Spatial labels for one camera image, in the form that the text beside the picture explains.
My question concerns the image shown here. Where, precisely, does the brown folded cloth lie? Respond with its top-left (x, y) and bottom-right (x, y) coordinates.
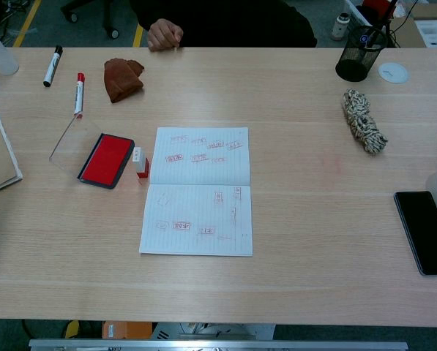
top-left (103, 57), bottom-right (146, 105)

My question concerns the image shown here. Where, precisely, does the white round cable grommet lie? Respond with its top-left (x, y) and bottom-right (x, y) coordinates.
top-left (378, 61), bottom-right (410, 85)

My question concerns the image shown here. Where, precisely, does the red box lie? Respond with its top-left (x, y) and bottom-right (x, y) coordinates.
top-left (362, 0), bottom-right (400, 16)

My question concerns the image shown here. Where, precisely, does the white foam tray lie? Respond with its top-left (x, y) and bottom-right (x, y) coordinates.
top-left (414, 18), bottom-right (437, 50)

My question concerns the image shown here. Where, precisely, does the braided rope bundle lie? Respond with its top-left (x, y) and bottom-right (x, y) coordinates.
top-left (341, 88), bottom-right (389, 156)

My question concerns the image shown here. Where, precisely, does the black mesh pen holder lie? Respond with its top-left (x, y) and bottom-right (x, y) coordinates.
top-left (335, 24), bottom-right (389, 83)

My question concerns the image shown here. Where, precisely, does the aluminium rail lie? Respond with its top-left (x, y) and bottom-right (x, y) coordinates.
top-left (28, 338), bottom-right (410, 351)

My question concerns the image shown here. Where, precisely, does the red ink pad clear lid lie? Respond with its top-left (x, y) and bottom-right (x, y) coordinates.
top-left (48, 115), bottom-right (136, 190)

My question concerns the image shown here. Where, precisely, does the light blue stamped paper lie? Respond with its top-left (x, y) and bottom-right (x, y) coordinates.
top-left (138, 127), bottom-right (254, 257)

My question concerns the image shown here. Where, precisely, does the white thermos bottle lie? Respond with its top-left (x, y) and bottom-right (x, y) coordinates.
top-left (330, 12), bottom-right (351, 42)

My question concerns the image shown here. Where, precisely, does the red whiteboard marker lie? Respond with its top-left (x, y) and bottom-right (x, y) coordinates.
top-left (73, 72), bottom-right (86, 118)

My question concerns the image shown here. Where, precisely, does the person in black clothing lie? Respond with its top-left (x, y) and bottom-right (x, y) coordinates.
top-left (129, 0), bottom-right (318, 53)

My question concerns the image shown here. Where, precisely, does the black whiteboard marker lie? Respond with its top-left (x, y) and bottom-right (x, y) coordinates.
top-left (42, 45), bottom-right (64, 88)

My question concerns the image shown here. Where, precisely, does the black office chair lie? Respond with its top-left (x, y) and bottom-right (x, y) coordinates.
top-left (60, 0), bottom-right (132, 39)

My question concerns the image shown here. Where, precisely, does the cardboard box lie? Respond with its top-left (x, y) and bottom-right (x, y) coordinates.
top-left (388, 0), bottom-right (437, 49)

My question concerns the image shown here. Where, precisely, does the red white rubber stamp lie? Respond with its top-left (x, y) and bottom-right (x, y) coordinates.
top-left (132, 146), bottom-right (152, 181)

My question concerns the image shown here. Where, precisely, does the clear plastic bottle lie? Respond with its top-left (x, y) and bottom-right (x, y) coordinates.
top-left (0, 28), bottom-right (20, 77)

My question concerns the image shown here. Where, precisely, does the orange box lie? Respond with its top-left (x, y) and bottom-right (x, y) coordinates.
top-left (101, 320), bottom-right (154, 341)

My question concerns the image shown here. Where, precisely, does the black smartphone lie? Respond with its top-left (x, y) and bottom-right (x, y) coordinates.
top-left (393, 190), bottom-right (437, 277)

